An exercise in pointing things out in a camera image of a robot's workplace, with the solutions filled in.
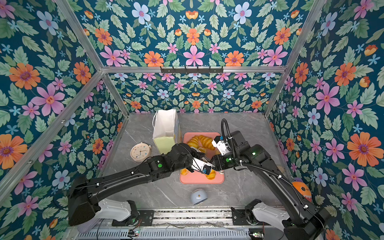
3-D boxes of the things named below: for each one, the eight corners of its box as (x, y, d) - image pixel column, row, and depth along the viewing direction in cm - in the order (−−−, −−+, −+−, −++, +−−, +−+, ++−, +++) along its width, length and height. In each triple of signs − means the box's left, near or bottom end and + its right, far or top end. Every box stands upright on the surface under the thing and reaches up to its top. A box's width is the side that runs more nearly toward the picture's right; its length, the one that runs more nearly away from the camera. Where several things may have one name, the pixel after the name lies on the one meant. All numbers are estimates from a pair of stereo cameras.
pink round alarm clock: (129, 161, 96) (127, 159, 93) (135, 145, 104) (133, 142, 101) (148, 161, 96) (146, 159, 93) (152, 145, 104) (151, 142, 101)
